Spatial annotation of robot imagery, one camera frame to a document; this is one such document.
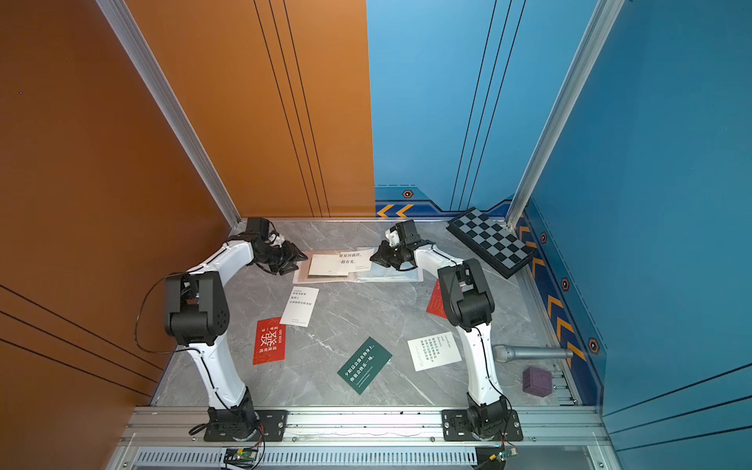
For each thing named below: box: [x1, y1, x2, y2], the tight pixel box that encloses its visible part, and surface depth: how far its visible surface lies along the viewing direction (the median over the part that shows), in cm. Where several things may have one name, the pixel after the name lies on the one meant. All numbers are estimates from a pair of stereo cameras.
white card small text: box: [407, 330, 464, 373], surface depth 87 cm
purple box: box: [521, 366, 554, 398], surface depth 77 cm
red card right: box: [425, 279, 448, 320], surface depth 98 cm
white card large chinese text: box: [325, 247, 376, 276], surface depth 107 cm
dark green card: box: [336, 336, 393, 396], surface depth 84 cm
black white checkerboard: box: [446, 206, 536, 280], surface depth 111 cm
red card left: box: [252, 317, 287, 366], surface depth 90 cm
